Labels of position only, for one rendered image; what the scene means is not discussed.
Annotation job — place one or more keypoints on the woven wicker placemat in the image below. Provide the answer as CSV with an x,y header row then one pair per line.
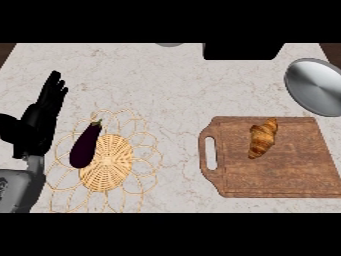
x,y
109,163

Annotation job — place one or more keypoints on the silver metal pan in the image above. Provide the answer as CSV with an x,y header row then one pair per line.
x,y
320,87

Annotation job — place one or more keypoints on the purple eggplant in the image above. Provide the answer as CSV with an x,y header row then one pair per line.
x,y
84,145

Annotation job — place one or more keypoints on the black appliance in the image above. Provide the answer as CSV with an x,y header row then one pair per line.
x,y
241,51

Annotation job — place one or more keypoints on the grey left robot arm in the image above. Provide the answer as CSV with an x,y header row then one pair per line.
x,y
10,190

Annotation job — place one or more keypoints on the grey round object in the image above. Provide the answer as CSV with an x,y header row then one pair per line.
x,y
168,44

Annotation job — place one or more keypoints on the brown wooden cutting board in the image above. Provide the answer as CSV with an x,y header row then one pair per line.
x,y
276,166

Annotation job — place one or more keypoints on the golden brown croissant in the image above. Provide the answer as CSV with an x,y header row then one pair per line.
x,y
261,138

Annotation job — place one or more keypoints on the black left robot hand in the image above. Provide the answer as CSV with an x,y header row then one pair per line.
x,y
35,123

